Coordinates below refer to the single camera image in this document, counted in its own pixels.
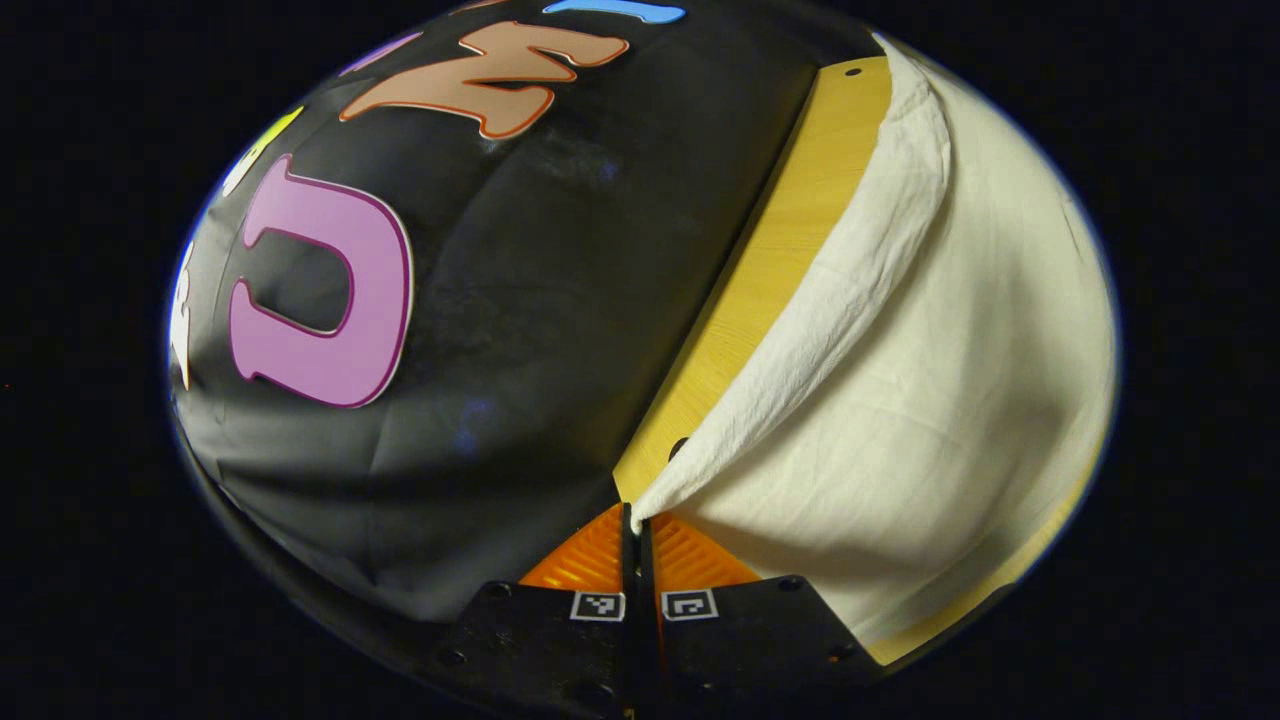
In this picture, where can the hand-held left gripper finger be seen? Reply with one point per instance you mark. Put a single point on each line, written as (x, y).
(650, 600)
(630, 600)

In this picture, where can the white jeans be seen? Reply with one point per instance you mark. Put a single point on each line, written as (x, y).
(950, 400)

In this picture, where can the black backdrop cloth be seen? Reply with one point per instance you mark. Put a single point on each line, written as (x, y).
(520, 300)

